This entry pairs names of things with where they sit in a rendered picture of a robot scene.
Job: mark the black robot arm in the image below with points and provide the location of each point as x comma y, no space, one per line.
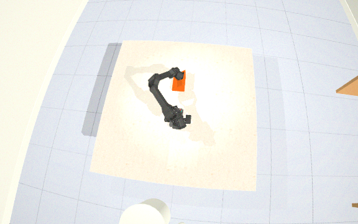
167,109

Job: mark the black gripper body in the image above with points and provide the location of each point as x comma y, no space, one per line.
187,119

